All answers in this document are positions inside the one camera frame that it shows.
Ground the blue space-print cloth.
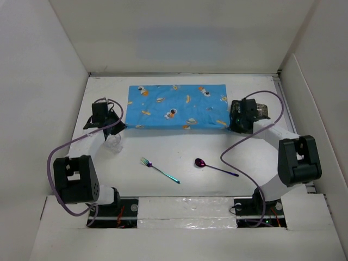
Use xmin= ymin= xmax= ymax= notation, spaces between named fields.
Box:
xmin=125 ymin=84 xmax=229 ymax=130

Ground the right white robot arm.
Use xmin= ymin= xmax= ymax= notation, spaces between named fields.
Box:
xmin=229 ymin=98 xmax=322 ymax=214

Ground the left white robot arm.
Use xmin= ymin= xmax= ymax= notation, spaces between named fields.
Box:
xmin=53 ymin=98 xmax=126 ymax=216

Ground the dark floral square plate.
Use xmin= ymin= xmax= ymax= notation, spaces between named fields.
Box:
xmin=229 ymin=99 xmax=270 ymax=120

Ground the clear plastic cup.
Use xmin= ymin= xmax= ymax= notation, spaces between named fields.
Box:
xmin=104 ymin=134 xmax=123 ymax=154

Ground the iridescent fork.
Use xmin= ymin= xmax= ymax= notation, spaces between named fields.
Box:
xmin=140 ymin=157 xmax=181 ymax=184

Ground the purple iridescent spoon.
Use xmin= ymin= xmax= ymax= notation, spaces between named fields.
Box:
xmin=194 ymin=158 xmax=239 ymax=177

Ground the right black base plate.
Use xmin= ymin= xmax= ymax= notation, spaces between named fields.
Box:
xmin=229 ymin=197 xmax=287 ymax=228

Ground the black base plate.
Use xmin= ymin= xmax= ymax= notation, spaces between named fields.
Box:
xmin=229 ymin=197 xmax=287 ymax=228
xmin=86 ymin=197 xmax=139 ymax=229

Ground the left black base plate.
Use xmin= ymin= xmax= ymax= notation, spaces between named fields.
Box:
xmin=86 ymin=197 xmax=139 ymax=229

